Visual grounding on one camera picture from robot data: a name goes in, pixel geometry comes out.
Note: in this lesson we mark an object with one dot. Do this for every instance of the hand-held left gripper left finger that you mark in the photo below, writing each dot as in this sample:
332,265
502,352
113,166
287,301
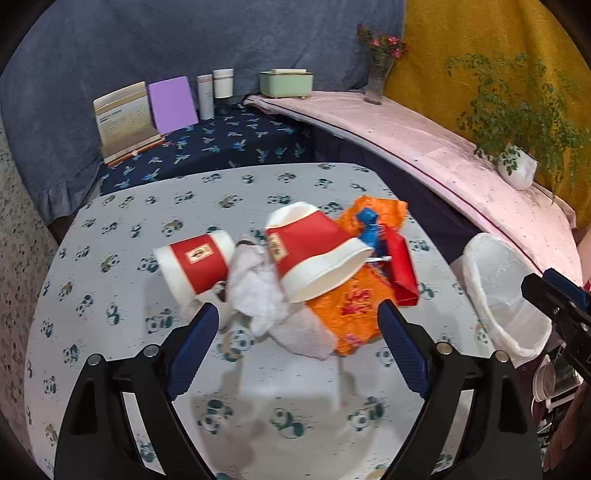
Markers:
191,355

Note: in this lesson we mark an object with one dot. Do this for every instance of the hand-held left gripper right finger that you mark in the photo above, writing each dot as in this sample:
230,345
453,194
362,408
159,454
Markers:
402,346

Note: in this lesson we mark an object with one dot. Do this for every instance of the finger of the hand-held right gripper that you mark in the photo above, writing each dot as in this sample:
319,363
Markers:
538,293
565,284

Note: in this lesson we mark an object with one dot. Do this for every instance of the bin with white liner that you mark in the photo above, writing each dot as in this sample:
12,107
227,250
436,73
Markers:
508,318

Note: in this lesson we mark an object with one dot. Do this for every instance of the orange plastic bag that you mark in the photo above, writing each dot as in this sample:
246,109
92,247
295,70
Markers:
351,316

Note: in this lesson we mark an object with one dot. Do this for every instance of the white tissue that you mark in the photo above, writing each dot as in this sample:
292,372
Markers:
254,297

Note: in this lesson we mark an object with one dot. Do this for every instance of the small red paper cup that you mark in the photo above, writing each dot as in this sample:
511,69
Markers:
198,261

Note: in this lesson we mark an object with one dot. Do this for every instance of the blue measuring tape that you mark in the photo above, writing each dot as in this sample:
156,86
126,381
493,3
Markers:
370,230

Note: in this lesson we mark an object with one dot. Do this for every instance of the large red paper cup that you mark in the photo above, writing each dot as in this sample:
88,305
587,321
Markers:
309,240

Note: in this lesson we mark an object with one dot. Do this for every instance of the person's right hand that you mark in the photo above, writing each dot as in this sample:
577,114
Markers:
570,429

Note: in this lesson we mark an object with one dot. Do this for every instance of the white cup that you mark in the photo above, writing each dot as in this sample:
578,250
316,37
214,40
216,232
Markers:
542,381

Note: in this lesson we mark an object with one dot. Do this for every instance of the panda print tablecloth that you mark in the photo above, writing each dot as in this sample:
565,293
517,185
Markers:
138,258

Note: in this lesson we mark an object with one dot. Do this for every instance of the white plant pot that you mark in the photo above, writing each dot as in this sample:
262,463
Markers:
519,168

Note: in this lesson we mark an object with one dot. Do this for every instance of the dark purple cloth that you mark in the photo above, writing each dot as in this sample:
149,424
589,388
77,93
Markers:
406,194

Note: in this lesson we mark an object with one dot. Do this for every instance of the green leafy plant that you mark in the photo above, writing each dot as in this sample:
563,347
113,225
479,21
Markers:
517,106

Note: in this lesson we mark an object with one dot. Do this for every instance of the pink cloth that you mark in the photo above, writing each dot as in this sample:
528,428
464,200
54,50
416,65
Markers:
415,138

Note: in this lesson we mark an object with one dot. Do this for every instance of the navy palm print cloth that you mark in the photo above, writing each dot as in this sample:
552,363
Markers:
221,143

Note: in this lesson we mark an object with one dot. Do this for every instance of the cream desk calendar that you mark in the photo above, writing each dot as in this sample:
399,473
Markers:
122,120

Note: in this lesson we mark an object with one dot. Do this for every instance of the purple card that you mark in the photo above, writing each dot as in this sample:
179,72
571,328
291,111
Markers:
173,104

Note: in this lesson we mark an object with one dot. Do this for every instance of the white tube bottle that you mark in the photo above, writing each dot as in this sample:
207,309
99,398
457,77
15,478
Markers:
205,97

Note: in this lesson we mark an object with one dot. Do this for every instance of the glass vase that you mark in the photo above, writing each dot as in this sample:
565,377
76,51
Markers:
376,87

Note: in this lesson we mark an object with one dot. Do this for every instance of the yellow cloth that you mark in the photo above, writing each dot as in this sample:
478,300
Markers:
461,37

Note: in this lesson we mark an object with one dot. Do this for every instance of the white capped jar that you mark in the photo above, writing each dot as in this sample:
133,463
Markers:
223,83

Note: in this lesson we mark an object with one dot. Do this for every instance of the green tissue box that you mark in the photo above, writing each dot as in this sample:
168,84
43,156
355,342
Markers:
286,84

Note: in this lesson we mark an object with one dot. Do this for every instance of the pink flowers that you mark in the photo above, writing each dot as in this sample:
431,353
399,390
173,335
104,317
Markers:
383,44

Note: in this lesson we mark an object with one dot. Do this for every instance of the blue-grey backdrop cloth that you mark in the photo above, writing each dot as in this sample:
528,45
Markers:
138,46

